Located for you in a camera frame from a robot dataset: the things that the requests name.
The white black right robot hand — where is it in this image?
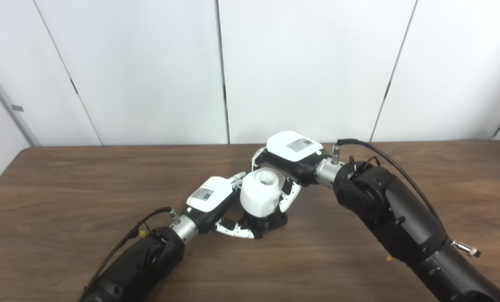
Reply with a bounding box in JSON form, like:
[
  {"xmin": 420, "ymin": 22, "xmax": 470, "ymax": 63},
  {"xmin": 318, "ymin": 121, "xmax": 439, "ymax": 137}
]
[{"xmin": 252, "ymin": 131, "xmax": 332, "ymax": 212}]

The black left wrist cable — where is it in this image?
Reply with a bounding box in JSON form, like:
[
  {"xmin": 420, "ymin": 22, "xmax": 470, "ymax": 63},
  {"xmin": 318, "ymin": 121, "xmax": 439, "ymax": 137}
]
[{"xmin": 82, "ymin": 206, "xmax": 181, "ymax": 294}]

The black flanged holder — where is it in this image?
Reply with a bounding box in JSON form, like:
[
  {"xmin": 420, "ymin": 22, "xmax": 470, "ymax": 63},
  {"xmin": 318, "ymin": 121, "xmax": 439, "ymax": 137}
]
[{"xmin": 244, "ymin": 212, "xmax": 288, "ymax": 240}]

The round white cylinder piece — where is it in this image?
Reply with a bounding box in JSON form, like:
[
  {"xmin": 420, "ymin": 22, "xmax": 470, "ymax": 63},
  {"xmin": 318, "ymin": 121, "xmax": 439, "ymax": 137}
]
[{"xmin": 240, "ymin": 167, "xmax": 282, "ymax": 218}]

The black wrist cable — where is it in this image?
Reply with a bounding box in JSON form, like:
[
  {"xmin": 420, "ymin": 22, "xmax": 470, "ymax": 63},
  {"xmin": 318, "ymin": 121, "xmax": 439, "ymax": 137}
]
[
  {"xmin": 332, "ymin": 138, "xmax": 439, "ymax": 219},
  {"xmin": 82, "ymin": 206, "xmax": 181, "ymax": 294}
]

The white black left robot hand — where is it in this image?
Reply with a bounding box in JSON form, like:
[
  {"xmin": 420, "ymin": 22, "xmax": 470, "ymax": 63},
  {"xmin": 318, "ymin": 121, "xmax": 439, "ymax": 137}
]
[{"xmin": 182, "ymin": 171, "xmax": 263, "ymax": 240}]

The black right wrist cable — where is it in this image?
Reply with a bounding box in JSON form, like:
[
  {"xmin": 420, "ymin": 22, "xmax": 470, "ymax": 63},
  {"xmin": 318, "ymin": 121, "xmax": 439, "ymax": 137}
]
[{"xmin": 332, "ymin": 138, "xmax": 439, "ymax": 219}]

